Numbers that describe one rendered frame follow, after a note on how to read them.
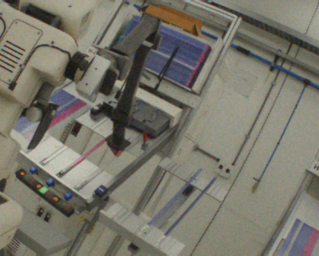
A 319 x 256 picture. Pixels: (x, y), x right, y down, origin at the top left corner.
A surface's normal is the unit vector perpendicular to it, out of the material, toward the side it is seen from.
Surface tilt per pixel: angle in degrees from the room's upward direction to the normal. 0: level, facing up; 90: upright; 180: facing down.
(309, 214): 44
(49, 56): 82
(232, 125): 90
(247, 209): 90
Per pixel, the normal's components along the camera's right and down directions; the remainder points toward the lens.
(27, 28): -0.03, -0.14
